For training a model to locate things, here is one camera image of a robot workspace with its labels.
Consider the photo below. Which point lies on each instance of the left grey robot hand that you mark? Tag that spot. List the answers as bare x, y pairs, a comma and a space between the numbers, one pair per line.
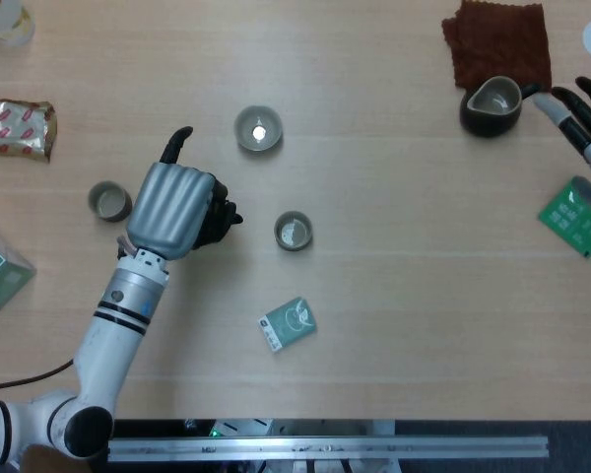
170, 212

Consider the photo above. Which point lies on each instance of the black teapot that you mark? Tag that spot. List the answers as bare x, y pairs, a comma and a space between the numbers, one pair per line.
232, 217

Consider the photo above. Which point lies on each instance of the small dark ceramic teacup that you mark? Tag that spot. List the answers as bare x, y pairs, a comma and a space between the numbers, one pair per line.
293, 231
109, 202

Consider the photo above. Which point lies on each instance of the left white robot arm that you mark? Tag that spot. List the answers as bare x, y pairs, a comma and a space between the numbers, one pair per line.
113, 335

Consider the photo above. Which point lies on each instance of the flat green tea sachet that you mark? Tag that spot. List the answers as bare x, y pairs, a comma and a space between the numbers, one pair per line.
571, 222

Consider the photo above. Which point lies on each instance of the dark ceramic pitcher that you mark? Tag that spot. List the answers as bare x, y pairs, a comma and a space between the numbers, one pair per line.
487, 123

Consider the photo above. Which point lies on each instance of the wide grey tea bowl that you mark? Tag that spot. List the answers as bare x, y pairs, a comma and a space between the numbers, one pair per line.
248, 133

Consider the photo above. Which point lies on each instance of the brown cloth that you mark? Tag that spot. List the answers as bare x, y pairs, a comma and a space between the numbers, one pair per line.
497, 44

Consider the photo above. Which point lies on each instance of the small green tea box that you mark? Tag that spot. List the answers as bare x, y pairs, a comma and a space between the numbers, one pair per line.
288, 325

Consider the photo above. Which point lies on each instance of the large green tea box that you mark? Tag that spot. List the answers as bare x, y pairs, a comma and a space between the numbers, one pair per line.
5, 276

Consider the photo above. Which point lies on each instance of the foil bag with red print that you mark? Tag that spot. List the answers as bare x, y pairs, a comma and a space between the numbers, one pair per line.
10, 130

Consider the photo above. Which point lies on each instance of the clear bottle with cork cap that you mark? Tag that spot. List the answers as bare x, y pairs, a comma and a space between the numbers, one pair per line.
10, 24

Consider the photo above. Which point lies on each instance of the orange stool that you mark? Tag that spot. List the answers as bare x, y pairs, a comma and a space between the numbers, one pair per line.
44, 460

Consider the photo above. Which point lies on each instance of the aluminium rail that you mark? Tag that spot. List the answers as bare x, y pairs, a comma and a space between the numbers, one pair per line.
325, 448

